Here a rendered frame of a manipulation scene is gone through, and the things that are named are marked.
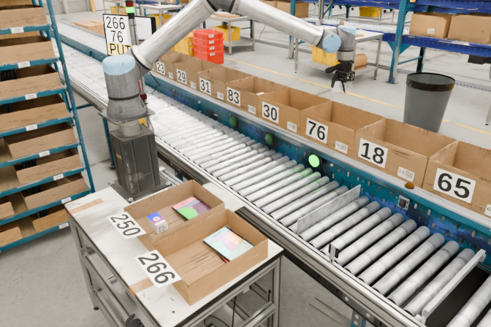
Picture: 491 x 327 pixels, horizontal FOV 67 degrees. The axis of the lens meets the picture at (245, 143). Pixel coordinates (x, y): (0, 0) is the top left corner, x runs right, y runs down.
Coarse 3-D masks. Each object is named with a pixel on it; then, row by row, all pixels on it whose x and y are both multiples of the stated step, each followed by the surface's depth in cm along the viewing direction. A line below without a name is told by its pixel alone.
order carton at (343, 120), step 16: (304, 112) 221; (320, 112) 234; (336, 112) 238; (352, 112) 228; (368, 112) 219; (304, 128) 224; (336, 128) 204; (352, 128) 232; (320, 144) 218; (352, 144) 199
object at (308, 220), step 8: (352, 192) 189; (336, 200) 181; (344, 200) 186; (352, 200) 192; (320, 208) 174; (328, 208) 179; (336, 208) 184; (304, 216) 169; (312, 216) 172; (320, 216) 177; (304, 224) 170; (312, 224) 175
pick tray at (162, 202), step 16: (160, 192) 181; (176, 192) 188; (192, 192) 195; (208, 192) 182; (128, 208) 172; (144, 208) 178; (160, 208) 184; (224, 208) 174; (144, 224) 174; (176, 224) 173; (144, 240) 159
